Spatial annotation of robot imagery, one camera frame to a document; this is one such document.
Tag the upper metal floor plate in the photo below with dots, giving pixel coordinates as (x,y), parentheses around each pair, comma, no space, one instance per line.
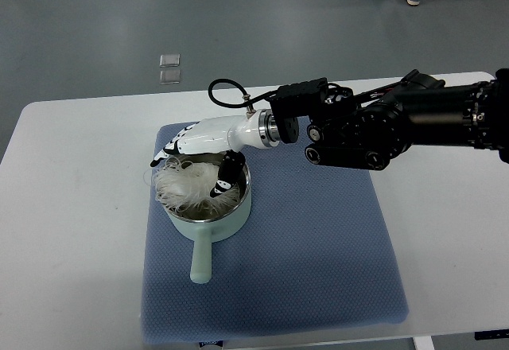
(169,60)

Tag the mint green steel pot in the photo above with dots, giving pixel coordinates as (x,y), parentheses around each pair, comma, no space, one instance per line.
(204,233)

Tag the blue textured mat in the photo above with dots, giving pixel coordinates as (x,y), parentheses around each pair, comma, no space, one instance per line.
(314,254)

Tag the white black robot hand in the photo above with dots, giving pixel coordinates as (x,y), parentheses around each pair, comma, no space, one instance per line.
(228,135)

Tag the metal floor plate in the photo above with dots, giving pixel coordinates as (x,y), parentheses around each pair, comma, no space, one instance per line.
(170,76)
(169,60)

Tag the lower metal floor plate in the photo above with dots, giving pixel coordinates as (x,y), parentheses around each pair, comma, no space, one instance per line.
(170,76)

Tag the white vermicelli bundle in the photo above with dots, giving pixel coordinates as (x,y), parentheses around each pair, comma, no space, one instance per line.
(189,188)

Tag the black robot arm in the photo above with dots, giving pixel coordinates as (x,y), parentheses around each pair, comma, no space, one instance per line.
(367,130)

